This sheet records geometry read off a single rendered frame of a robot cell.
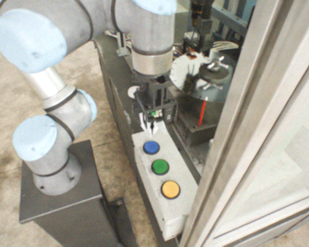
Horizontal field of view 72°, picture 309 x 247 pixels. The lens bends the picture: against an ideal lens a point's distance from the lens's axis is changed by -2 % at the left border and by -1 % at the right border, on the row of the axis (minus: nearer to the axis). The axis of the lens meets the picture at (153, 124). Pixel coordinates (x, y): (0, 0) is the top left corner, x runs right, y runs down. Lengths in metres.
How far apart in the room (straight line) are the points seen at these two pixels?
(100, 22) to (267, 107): 0.28
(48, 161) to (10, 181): 1.24
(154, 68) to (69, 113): 0.37
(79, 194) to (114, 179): 0.88
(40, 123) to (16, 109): 1.81
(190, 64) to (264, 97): 0.72
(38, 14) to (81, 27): 0.06
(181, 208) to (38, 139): 0.40
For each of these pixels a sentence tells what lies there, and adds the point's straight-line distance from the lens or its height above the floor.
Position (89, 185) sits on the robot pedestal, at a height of 0.75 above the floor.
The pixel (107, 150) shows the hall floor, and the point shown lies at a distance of 1.78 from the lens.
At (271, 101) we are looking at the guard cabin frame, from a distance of 0.18.
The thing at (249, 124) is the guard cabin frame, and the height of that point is 1.27.
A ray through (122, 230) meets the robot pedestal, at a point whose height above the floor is 0.01.
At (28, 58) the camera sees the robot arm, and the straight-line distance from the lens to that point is 0.31.
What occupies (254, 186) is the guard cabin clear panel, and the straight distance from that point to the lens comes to 0.41.
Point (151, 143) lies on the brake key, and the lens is 0.62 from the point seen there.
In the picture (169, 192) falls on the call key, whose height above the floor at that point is 0.91.
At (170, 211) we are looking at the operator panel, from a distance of 0.54.
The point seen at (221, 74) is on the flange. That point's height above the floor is 0.96.
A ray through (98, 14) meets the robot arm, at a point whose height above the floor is 1.28.
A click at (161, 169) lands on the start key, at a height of 0.91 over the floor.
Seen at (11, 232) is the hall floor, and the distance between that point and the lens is 1.70.
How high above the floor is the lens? 1.40
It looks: 47 degrees down
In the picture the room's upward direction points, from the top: straight up
